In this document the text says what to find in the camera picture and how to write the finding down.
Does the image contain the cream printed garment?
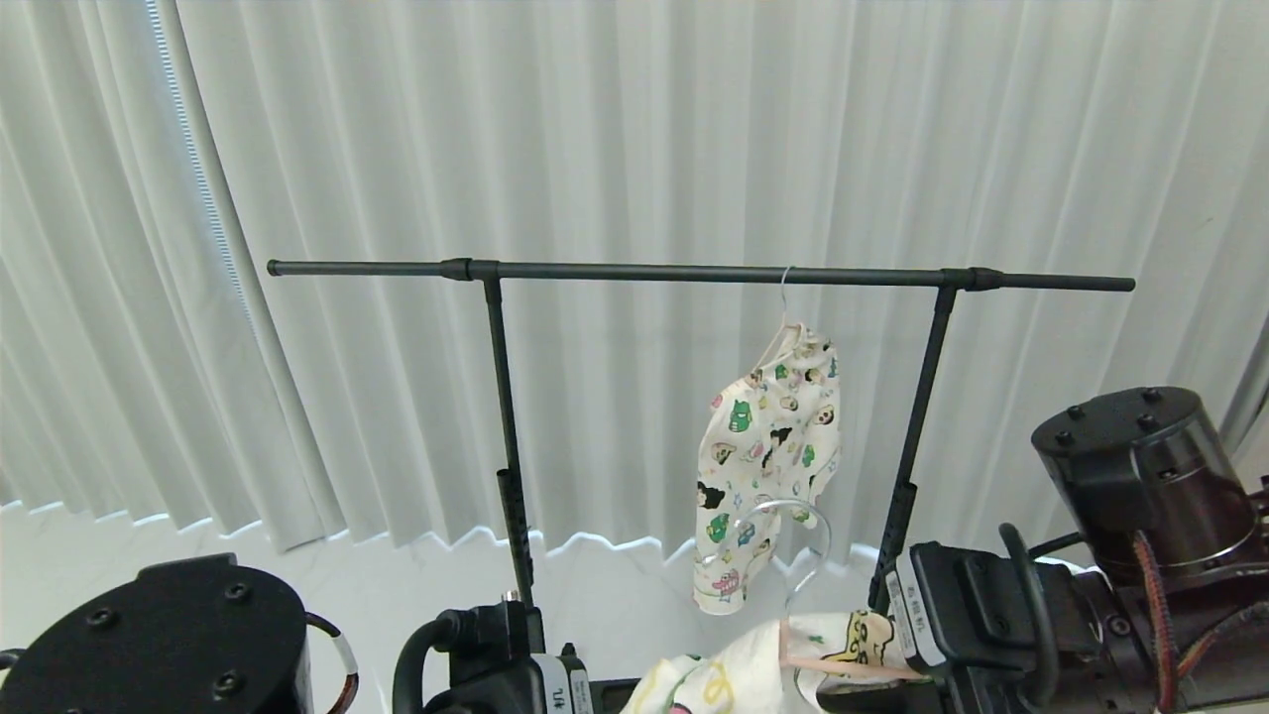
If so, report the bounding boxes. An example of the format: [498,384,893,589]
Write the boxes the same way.
[620,610,918,714]
[692,322,844,616]

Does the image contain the pink clothes hanger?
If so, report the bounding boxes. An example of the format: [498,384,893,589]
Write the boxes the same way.
[746,498,935,687]
[755,264,809,373]

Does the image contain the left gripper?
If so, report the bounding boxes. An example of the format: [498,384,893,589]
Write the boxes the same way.
[530,645,640,714]

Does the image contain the black cable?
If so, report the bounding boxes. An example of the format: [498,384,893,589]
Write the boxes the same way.
[392,610,467,714]
[994,523,1062,711]

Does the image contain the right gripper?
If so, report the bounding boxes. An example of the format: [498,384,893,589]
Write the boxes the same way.
[882,540,1002,714]

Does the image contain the black clothes rack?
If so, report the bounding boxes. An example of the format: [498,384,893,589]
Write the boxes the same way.
[268,258,1137,616]

